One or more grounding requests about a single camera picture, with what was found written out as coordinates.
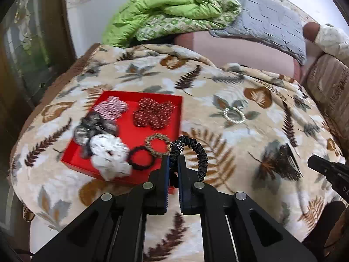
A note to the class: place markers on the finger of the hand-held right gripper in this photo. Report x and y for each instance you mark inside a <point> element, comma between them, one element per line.
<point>330,170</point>

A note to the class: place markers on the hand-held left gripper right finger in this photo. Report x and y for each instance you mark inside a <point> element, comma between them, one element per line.
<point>182,188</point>

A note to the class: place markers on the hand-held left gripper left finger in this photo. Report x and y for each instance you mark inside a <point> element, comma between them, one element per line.
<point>165,188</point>

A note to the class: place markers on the white spotted scrunchie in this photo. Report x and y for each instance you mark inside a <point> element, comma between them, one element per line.
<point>110,152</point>

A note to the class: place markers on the red dotted scrunchie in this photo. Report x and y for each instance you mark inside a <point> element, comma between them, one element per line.
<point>152,113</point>

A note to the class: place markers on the red cardboard box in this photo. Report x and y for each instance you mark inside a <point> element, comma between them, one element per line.
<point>128,117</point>

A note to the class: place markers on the grey sheer scrunchie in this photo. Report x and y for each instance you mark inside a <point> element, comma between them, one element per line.
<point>92,131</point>

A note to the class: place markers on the pink checked scrunchie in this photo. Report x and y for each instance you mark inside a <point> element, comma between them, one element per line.
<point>110,107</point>

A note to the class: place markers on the striped floral cushion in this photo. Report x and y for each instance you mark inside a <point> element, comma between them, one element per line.
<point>331,84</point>

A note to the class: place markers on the leaf print fleece blanket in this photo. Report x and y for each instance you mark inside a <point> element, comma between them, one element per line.
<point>218,87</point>

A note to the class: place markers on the cream cloth on sofa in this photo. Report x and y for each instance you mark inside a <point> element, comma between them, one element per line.
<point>334,39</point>

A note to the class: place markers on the pink bed sheet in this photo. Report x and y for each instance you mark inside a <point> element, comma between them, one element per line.
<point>245,51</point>

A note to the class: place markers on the grey quilted pillow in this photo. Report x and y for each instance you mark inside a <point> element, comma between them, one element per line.
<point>270,24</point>

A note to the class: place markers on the green quilt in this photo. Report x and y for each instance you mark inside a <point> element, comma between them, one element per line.
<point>163,13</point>

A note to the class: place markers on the wooden glass door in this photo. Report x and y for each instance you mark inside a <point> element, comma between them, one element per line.
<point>30,54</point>

